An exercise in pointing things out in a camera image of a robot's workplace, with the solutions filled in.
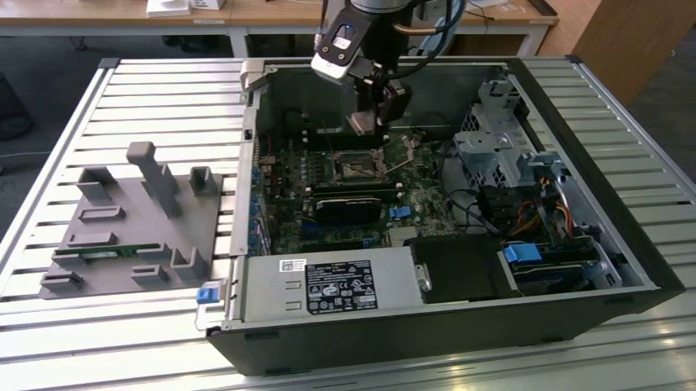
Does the silver perforated drive cage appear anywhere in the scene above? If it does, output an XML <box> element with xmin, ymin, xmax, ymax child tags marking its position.
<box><xmin>456</xmin><ymin>79</ymin><xmax>564</xmax><ymax>191</ymax></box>

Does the black plastic cable holder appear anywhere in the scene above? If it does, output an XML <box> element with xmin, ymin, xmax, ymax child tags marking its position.
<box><xmin>477</xmin><ymin>185</ymin><xmax>524</xmax><ymax>223</ymax></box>

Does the black cable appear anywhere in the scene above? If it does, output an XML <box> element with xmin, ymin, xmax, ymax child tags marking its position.
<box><xmin>448</xmin><ymin>187</ymin><xmax>510</xmax><ymax>239</ymax></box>

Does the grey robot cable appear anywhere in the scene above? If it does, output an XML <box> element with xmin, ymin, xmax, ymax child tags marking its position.
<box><xmin>390</xmin><ymin>0</ymin><xmax>469</xmax><ymax>81</ymax></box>

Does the green RAM stick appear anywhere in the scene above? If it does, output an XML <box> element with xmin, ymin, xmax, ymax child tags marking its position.
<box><xmin>75</xmin><ymin>243</ymin><xmax>162</xmax><ymax>258</ymax></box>

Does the silver finned heat sink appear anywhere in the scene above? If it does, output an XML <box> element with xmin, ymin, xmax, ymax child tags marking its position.
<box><xmin>389</xmin><ymin>227</ymin><xmax>419</xmax><ymax>248</ymax></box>

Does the silver power supply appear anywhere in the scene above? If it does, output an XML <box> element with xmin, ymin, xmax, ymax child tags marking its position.
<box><xmin>238</xmin><ymin>248</ymin><xmax>423</xmax><ymax>323</ymax></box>

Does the CPU socket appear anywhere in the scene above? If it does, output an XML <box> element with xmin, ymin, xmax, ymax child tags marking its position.
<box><xmin>331</xmin><ymin>149</ymin><xmax>390</xmax><ymax>183</ymax></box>

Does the green motherboard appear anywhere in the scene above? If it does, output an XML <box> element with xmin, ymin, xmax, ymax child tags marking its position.
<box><xmin>247</xmin><ymin>134</ymin><xmax>469</xmax><ymax>256</ymax></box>

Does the yellow red wire bundle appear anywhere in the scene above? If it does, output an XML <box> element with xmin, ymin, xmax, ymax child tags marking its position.
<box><xmin>510</xmin><ymin>201</ymin><xmax>577</xmax><ymax>241</ymax></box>

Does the metal socket cover frame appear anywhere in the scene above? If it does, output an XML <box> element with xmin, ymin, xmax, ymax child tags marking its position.
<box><xmin>374</xmin><ymin>135</ymin><xmax>425</xmax><ymax>177</ymax></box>

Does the black PC case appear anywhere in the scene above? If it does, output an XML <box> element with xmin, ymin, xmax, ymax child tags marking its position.
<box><xmin>206</xmin><ymin>56</ymin><xmax>687</xmax><ymax>378</ymax></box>

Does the grey parts rack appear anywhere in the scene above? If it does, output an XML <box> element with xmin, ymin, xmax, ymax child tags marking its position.
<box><xmin>37</xmin><ymin>140</ymin><xmax>227</xmax><ymax>301</ymax></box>

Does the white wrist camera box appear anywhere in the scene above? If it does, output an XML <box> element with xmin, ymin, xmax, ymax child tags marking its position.
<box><xmin>310</xmin><ymin>15</ymin><xmax>374</xmax><ymax>85</ymax></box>

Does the silver CPU plate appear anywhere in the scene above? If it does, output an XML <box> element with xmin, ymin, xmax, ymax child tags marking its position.
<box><xmin>349</xmin><ymin>110</ymin><xmax>383</xmax><ymax>136</ymax></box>

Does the pale blue teach pendant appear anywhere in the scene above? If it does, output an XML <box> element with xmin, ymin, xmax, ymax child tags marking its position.
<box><xmin>406</xmin><ymin>28</ymin><xmax>456</xmax><ymax>58</ymax></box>

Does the blue disk carrier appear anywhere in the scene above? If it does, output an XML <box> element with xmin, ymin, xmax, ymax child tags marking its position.
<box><xmin>500</xmin><ymin>241</ymin><xmax>544</xmax><ymax>265</ymax></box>

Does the wooden cabinet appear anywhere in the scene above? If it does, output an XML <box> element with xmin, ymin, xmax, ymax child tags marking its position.
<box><xmin>536</xmin><ymin>0</ymin><xmax>696</xmax><ymax>106</ymax></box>

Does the black graphics card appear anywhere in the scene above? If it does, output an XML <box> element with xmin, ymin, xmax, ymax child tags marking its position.
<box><xmin>313</xmin><ymin>196</ymin><xmax>383</xmax><ymax>228</ymax></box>

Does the wooden desk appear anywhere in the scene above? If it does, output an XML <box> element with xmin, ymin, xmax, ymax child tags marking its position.
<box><xmin>0</xmin><ymin>0</ymin><xmax>561</xmax><ymax>58</ymax></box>

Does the silver metal bracket plate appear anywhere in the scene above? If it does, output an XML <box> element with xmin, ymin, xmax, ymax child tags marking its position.
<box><xmin>453</xmin><ymin>130</ymin><xmax>516</xmax><ymax>165</ymax></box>

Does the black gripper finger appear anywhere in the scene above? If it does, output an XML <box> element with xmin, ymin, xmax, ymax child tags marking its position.
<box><xmin>355</xmin><ymin>86</ymin><xmax>383</xmax><ymax>116</ymax></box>
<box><xmin>377</xmin><ymin>82</ymin><xmax>413</xmax><ymax>125</ymax></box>

